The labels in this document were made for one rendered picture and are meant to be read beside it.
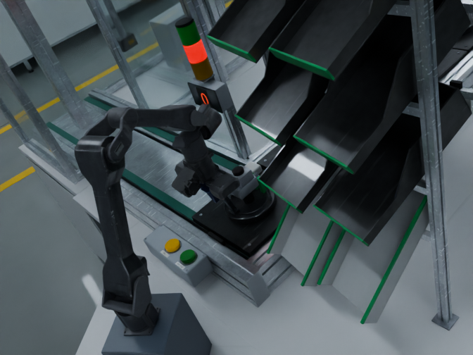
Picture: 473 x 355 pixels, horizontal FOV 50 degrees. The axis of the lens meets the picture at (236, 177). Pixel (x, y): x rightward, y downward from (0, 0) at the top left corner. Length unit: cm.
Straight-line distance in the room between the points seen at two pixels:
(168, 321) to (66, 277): 202
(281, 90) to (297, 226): 34
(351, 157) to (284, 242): 43
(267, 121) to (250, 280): 43
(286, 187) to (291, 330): 36
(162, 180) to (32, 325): 149
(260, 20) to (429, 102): 29
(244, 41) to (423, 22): 27
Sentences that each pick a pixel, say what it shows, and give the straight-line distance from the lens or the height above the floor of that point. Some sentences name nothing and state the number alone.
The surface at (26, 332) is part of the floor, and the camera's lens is 293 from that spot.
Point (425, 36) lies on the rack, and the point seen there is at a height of 151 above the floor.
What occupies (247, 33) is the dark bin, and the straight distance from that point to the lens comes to 83.
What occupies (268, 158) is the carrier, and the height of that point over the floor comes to 97.
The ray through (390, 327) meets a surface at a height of 86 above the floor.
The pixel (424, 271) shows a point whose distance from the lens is 125.
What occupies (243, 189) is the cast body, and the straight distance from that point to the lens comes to 127.
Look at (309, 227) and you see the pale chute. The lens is 111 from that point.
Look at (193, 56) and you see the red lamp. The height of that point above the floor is 133.
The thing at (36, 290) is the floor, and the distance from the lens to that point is 310.
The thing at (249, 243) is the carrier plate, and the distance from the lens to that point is 125.
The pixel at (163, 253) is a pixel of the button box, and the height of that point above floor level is 96.
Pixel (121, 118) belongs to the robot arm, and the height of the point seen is 143.
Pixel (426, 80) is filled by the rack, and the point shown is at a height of 145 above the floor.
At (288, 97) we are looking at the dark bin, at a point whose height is 138.
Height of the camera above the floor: 184
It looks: 37 degrees down
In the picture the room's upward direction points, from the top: 21 degrees counter-clockwise
